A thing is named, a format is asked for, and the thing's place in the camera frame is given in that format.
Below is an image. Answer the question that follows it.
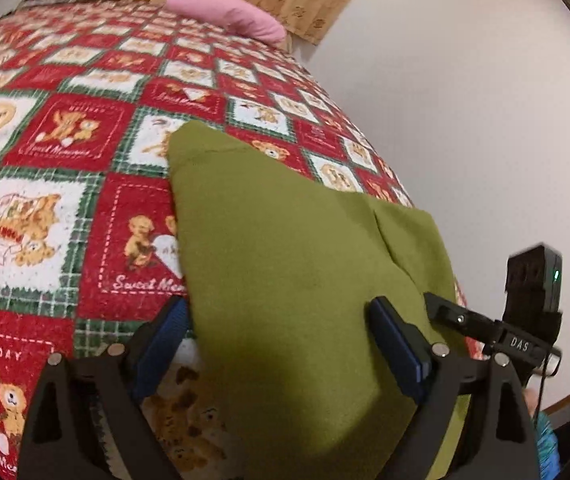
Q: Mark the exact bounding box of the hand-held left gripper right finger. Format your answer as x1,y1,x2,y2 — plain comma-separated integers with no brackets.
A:
368,296,539,480

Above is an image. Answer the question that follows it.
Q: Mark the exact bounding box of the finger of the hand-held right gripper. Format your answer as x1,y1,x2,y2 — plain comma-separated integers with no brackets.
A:
422,291,500,347

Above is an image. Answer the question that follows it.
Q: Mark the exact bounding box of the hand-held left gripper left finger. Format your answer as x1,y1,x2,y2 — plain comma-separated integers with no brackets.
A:
16,296,192,480

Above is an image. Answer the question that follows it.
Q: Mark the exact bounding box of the green knit sweater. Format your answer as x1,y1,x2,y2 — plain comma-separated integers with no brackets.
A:
167,120,470,480

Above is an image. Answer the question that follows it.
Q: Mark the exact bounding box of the person's right forearm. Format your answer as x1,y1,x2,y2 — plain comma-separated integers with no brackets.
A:
524,389,564,480

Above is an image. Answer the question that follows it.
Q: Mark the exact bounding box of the red teddy bear printed blanket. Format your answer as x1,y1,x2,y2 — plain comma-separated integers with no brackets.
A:
0,0,486,480

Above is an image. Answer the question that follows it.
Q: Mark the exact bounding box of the pink pillow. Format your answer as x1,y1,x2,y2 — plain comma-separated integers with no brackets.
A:
165,0,288,46

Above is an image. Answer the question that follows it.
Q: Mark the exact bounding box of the black cable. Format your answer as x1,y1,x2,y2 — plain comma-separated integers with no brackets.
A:
529,345,564,421

